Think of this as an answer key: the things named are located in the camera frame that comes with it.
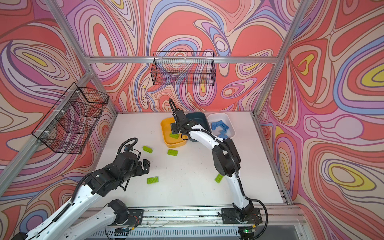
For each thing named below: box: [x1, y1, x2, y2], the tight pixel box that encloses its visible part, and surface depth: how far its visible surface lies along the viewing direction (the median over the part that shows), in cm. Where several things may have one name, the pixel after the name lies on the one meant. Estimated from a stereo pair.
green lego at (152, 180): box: [147, 176, 159, 184], surface depth 87 cm
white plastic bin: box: [207, 113, 236, 139], surface depth 113 cm
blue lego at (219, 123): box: [211, 120, 229, 131], surface depth 110 cm
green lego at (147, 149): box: [142, 145, 153, 154], surface depth 98 cm
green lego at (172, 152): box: [167, 149, 179, 157], surface depth 98 cm
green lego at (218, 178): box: [214, 173, 224, 184], surface depth 87 cm
